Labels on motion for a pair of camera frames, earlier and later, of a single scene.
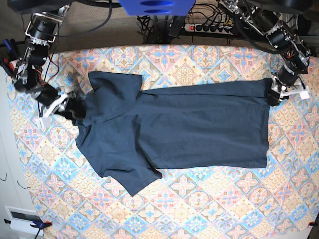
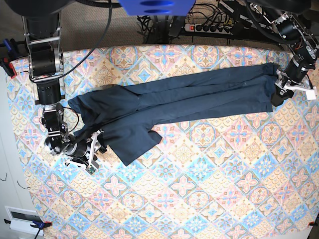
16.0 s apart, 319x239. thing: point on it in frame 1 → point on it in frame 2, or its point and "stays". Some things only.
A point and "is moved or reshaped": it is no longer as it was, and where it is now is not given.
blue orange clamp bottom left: (38, 225) stays
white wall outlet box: (21, 219) stays
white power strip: (212, 29) stays
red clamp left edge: (8, 62) stays
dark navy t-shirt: (129, 135) is moved or reshaped
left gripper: (75, 108) → (84, 152)
